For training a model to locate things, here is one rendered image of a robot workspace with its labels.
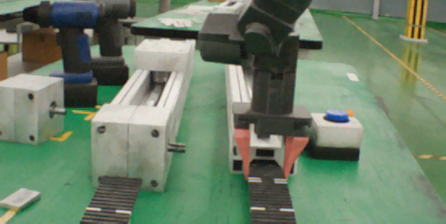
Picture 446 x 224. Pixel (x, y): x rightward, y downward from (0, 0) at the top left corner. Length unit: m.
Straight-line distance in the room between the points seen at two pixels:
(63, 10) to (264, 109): 0.56
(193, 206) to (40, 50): 4.08
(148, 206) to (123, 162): 0.07
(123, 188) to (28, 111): 0.30
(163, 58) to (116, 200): 0.53
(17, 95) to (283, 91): 0.44
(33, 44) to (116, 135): 4.04
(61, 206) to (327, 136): 0.45
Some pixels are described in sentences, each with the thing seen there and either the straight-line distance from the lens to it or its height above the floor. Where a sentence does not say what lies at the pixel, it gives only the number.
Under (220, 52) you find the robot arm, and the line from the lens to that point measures 0.72.
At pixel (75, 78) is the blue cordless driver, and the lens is 1.15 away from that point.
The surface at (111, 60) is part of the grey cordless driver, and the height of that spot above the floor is 0.84.
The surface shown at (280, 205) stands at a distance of 0.66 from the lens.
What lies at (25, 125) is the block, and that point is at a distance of 0.93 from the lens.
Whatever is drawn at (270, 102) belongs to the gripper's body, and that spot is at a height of 0.91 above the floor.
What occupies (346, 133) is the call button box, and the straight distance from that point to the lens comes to 0.92.
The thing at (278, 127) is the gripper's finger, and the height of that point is 0.88.
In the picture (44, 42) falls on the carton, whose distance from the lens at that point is 4.71.
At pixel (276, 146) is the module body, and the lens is 0.83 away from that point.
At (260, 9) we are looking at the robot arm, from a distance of 0.62.
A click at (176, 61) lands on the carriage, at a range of 1.12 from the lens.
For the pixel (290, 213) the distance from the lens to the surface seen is 0.64.
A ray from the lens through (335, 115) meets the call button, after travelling 0.93.
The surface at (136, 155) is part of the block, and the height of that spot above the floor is 0.83.
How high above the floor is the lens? 1.08
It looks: 14 degrees down
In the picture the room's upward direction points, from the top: 4 degrees clockwise
